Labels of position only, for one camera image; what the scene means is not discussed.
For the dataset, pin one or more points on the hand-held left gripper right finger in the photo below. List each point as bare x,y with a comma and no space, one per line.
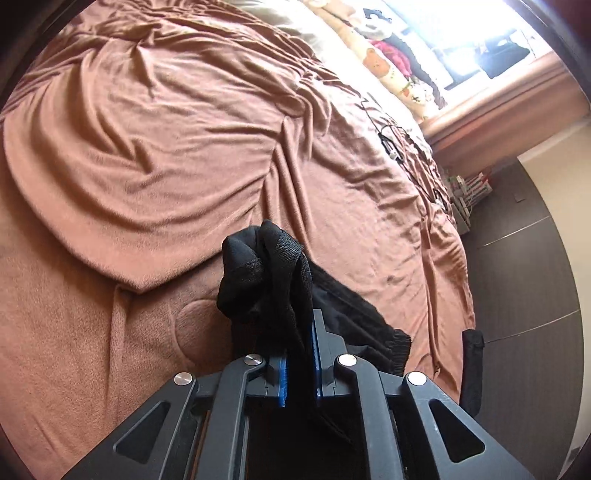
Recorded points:
392,415

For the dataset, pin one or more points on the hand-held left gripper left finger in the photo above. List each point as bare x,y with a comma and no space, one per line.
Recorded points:
231,415

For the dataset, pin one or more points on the black pants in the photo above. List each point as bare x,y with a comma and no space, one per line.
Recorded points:
258,277

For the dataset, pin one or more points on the folded black garment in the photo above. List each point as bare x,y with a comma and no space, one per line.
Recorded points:
473,369

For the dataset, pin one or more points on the white power strip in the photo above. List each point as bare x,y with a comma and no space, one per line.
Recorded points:
466,198

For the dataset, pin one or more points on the brown blanket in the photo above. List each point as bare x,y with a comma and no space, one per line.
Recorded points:
138,161

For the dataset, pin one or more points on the patterned cream pillow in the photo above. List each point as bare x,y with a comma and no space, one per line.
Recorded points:
392,76

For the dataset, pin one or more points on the red garment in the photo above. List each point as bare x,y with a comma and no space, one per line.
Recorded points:
392,53

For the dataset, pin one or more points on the black bag on sill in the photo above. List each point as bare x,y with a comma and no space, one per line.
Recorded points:
501,57

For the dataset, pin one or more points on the black framed window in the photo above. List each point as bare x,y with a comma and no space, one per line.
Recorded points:
461,41

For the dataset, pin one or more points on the black and white plush toy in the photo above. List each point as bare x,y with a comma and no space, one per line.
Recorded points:
376,23

